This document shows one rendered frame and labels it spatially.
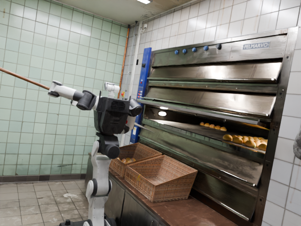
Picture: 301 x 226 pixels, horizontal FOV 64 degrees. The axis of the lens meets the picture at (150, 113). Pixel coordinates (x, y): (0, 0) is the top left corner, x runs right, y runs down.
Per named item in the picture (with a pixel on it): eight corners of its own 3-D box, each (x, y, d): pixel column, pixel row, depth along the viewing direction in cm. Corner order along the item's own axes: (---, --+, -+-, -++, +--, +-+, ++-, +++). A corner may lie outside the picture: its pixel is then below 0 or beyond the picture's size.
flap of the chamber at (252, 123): (136, 102, 318) (148, 106, 329) (256, 124, 167) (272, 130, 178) (136, 100, 318) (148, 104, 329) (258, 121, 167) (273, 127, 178)
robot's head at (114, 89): (118, 96, 210) (119, 85, 210) (107, 94, 205) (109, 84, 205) (115, 95, 216) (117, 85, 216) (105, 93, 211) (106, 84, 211)
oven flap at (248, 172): (140, 136, 328) (146, 123, 331) (257, 188, 177) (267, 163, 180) (137, 135, 326) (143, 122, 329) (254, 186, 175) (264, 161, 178)
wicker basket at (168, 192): (161, 177, 276) (165, 154, 275) (194, 198, 229) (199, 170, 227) (123, 179, 250) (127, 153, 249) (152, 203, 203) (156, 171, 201)
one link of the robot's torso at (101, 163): (111, 196, 208) (117, 142, 209) (92, 198, 198) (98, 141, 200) (105, 191, 220) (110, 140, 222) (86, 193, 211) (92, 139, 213)
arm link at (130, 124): (135, 133, 238) (139, 114, 227) (126, 137, 228) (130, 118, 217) (126, 127, 243) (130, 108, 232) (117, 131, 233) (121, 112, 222)
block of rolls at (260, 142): (258, 141, 263) (259, 136, 263) (304, 153, 223) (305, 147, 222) (220, 138, 231) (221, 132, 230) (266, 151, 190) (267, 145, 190)
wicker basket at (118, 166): (135, 162, 327) (139, 141, 325) (159, 176, 280) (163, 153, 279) (102, 162, 300) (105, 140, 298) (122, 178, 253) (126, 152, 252)
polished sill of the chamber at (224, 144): (146, 121, 331) (147, 118, 331) (268, 159, 179) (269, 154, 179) (142, 121, 328) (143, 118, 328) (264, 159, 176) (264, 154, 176)
